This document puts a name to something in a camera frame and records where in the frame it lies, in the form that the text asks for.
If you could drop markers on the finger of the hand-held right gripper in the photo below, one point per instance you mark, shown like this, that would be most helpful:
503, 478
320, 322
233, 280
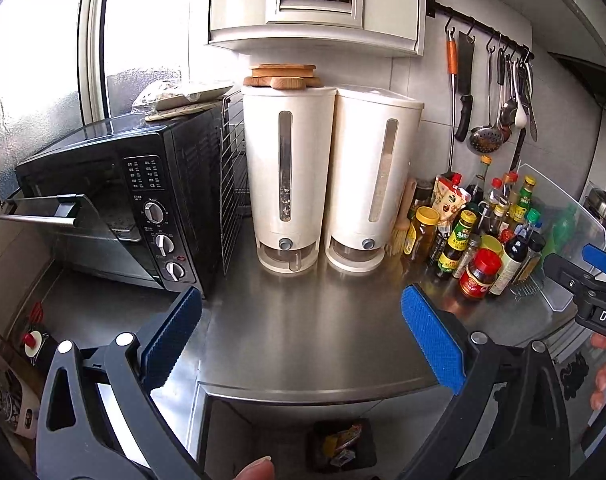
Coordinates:
600, 259
568, 272

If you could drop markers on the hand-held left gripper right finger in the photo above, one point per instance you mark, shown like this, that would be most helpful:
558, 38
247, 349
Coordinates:
433, 335

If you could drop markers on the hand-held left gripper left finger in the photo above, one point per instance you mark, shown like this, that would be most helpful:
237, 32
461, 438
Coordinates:
173, 335

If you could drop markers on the black trash bin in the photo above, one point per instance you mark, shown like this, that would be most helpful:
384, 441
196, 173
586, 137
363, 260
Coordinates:
368, 455

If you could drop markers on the person's right hand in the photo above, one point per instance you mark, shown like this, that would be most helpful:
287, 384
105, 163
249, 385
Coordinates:
602, 377

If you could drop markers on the person's left hand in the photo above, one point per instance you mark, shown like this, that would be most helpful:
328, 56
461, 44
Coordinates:
255, 470

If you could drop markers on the clear plastic splash guard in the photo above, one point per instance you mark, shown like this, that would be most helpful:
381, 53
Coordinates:
578, 230

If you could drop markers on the stainless steel kettle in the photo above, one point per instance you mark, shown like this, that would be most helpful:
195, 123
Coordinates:
603, 207

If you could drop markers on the cluster of condiment bottles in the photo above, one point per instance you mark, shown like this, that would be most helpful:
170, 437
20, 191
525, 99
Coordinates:
478, 275

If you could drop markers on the bamboo pot brush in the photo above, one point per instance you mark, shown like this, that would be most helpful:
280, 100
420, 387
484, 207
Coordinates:
399, 240

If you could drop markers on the red spout sauce pouch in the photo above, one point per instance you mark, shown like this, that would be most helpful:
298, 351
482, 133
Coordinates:
448, 200

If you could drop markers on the white bottle with red cap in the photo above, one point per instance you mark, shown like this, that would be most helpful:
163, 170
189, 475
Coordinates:
32, 347

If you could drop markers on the steel spatula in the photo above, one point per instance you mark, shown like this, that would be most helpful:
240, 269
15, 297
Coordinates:
533, 125

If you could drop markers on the yellow packet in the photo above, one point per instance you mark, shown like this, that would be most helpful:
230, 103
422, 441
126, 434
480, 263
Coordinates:
330, 445

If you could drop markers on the steel slotted skimmer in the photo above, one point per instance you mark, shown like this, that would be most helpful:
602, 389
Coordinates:
483, 139

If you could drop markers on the white spoon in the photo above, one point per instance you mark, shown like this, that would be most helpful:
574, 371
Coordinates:
520, 119

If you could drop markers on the steel ladle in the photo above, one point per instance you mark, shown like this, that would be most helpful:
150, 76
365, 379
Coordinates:
508, 115

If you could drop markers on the black and white patterned bag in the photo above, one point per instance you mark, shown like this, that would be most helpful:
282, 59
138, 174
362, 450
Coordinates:
13, 400

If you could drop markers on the black toaster oven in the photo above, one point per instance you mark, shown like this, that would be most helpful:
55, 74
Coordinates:
108, 160

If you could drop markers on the white rice dispenser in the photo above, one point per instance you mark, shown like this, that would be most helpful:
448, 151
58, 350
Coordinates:
363, 160
263, 160

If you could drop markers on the black range hood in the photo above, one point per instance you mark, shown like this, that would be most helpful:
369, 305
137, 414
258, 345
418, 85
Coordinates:
583, 70

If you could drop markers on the beige woven mat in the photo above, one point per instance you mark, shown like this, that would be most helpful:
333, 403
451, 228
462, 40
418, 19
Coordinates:
183, 110

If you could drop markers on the plastic-wrapped plate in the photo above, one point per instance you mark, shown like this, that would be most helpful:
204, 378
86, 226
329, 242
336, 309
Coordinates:
173, 92

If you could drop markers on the round wooden board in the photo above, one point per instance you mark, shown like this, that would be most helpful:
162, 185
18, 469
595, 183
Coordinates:
273, 82

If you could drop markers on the square wooden board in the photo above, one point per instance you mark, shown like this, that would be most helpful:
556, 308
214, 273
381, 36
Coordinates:
283, 67

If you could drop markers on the frosted window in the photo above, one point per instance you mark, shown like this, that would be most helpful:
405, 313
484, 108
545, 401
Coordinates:
43, 60

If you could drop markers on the black utensil rail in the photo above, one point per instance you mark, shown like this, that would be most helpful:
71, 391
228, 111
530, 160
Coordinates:
475, 25

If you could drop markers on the white wall cabinet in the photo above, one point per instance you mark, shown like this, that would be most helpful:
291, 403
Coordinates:
243, 0

